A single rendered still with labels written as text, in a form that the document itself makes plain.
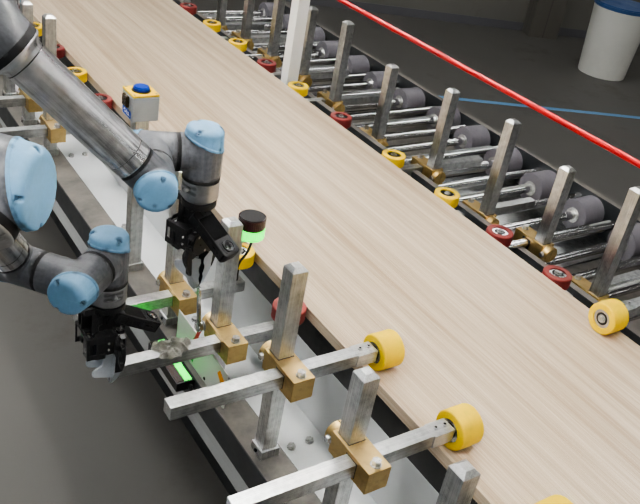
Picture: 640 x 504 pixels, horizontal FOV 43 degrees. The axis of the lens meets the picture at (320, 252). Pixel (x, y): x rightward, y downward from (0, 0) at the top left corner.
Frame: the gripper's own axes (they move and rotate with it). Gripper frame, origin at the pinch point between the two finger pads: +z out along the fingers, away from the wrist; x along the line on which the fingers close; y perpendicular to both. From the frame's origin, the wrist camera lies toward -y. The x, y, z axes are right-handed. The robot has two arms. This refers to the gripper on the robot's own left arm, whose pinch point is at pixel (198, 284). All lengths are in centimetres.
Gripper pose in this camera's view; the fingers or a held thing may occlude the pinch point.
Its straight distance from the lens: 174.2
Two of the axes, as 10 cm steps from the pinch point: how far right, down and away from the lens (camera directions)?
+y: -7.8, -4.3, 4.5
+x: -6.0, 3.3, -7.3
